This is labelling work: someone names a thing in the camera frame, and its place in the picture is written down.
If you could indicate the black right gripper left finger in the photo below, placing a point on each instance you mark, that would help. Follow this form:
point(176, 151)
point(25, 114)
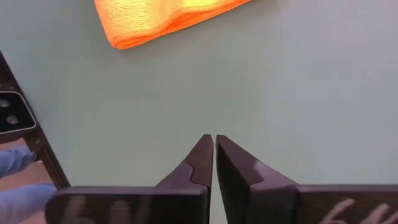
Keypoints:
point(186, 186)

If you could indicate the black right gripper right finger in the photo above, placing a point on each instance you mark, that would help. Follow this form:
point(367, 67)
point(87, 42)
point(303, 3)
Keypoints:
point(264, 193)

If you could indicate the orange microfiber towel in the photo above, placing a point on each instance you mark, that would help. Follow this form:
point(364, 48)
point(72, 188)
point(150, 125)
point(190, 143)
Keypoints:
point(149, 18)

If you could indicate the green table mat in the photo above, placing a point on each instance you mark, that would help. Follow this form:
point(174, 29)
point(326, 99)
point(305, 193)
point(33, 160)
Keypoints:
point(217, 93)

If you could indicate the person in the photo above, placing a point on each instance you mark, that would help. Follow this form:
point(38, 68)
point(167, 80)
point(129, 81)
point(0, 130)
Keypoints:
point(21, 199)

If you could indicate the black glossy device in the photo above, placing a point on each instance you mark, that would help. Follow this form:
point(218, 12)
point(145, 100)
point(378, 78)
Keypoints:
point(14, 113)

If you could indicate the black aluminium table frame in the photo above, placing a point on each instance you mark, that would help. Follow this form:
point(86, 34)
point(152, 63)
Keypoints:
point(40, 146)

